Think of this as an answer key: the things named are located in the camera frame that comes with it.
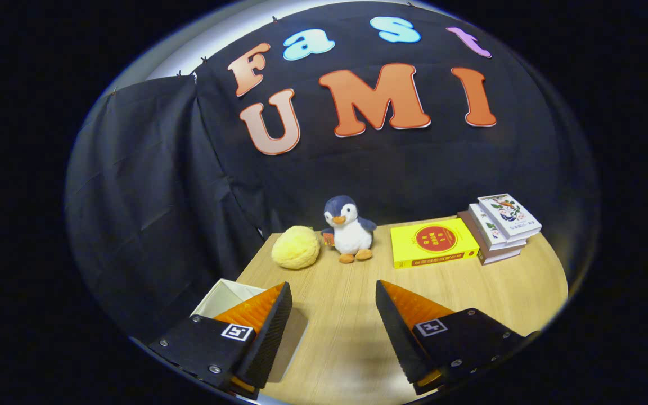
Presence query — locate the brown fabric storage box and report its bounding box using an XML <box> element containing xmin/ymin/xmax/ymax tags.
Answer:
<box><xmin>191</xmin><ymin>278</ymin><xmax>308</xmax><ymax>383</ymax></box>

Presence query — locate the penguin plush toy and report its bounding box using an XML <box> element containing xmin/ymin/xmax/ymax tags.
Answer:
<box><xmin>321</xmin><ymin>195</ymin><xmax>377</xmax><ymax>264</ymax></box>

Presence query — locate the white floral cover book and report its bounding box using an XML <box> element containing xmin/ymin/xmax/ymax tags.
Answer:
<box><xmin>477</xmin><ymin>193</ymin><xmax>542</xmax><ymax>242</ymax></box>

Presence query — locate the white paperback book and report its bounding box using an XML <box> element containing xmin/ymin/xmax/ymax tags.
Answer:
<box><xmin>468</xmin><ymin>202</ymin><xmax>527</xmax><ymax>251</ymax></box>

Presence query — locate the yellow fuzzy plush ball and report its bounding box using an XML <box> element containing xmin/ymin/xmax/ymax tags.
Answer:
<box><xmin>271</xmin><ymin>226</ymin><xmax>321</xmax><ymax>270</ymax></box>

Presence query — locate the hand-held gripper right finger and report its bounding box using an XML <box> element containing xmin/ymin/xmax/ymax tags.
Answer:
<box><xmin>376</xmin><ymin>280</ymin><xmax>527</xmax><ymax>395</ymax></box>

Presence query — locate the yellow book red circle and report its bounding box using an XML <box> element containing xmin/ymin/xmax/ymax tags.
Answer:
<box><xmin>390</xmin><ymin>218</ymin><xmax>480</xmax><ymax>269</ymax></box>

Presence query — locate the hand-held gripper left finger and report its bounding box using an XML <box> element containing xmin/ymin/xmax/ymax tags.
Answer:
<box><xmin>148</xmin><ymin>281</ymin><xmax>294</xmax><ymax>401</ymax></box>

